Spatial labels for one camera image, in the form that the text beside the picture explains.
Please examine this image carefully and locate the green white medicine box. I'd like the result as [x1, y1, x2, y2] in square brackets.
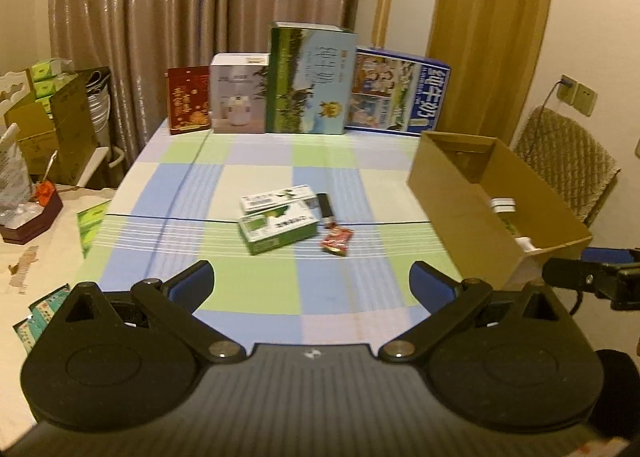
[238, 200, 319, 255]

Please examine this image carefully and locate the red candy wrapper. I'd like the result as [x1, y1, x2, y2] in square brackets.
[320, 225, 354, 257]

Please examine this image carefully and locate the open cardboard box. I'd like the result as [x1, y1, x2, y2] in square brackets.
[407, 132, 592, 290]

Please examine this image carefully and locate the quilted beige chair cover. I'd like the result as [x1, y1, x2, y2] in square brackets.
[513, 107, 620, 225]

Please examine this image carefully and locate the white flat medicine box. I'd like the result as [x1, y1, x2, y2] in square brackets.
[240, 184, 317, 214]

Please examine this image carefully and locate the checkered table cloth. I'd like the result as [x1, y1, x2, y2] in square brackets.
[78, 127, 458, 347]

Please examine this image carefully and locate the black lighter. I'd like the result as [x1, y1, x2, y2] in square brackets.
[317, 193, 335, 229]

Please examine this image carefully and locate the red gift box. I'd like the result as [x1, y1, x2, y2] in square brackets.
[165, 66, 212, 136]

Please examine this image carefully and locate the brown cardboard boxes stack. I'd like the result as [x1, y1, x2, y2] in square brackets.
[6, 72, 98, 186]

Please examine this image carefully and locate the blue milk carton box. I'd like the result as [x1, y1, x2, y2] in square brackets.
[346, 47, 451, 136]

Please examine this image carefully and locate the white humidifier box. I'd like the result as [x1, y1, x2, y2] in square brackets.
[209, 53, 269, 133]

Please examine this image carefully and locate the brown curtain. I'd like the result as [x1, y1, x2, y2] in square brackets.
[426, 0, 551, 143]

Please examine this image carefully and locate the green milk carton box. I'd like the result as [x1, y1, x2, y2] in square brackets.
[266, 21, 357, 136]

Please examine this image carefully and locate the wooden stick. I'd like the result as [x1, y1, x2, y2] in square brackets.
[371, 0, 393, 49]

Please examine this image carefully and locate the pink shiny curtain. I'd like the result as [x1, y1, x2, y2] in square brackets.
[49, 0, 358, 160]

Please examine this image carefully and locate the wall socket with plug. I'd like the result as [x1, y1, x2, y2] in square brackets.
[556, 75, 578, 106]

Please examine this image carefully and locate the grey charger cable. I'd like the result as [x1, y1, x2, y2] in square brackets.
[534, 80, 566, 124]

